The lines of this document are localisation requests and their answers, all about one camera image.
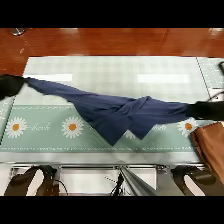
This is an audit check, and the blue T-shirt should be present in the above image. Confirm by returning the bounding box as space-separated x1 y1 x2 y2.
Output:
24 77 198 147

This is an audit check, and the silver frame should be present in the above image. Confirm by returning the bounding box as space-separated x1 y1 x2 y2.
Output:
9 162 209 197

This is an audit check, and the black cable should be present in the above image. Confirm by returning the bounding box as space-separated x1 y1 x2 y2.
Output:
104 172 127 197

